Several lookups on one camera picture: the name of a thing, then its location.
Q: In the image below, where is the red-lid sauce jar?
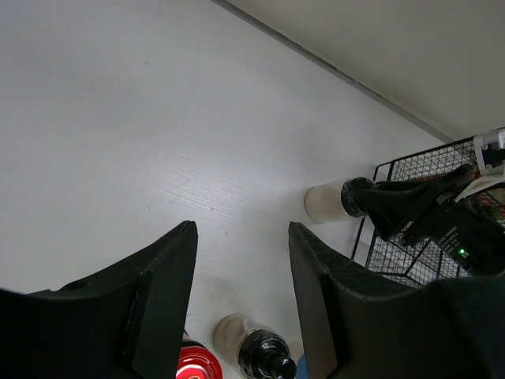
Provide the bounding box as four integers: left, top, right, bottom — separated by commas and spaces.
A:
175, 331, 223, 379

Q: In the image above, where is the tall red-label sauce bottle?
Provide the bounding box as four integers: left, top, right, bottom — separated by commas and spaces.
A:
471, 188, 504, 227

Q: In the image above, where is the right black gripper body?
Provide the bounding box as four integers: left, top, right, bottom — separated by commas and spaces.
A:
398, 197, 505, 277

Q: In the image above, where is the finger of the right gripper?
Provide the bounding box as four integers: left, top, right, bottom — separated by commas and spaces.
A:
357, 163, 473, 241

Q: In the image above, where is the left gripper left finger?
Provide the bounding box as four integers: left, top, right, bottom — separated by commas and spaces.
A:
1, 221, 197, 378

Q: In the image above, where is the black wire basket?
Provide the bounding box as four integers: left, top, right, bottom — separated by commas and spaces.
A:
349, 136, 505, 289

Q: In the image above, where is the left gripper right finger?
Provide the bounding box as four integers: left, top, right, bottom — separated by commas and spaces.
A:
288, 222, 504, 378

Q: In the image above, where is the black-cap white spice bottle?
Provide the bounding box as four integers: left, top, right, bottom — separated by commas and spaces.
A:
213, 313, 297, 379

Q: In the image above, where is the blue-band silver-top shaker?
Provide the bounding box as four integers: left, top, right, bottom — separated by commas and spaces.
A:
289, 341, 309, 379

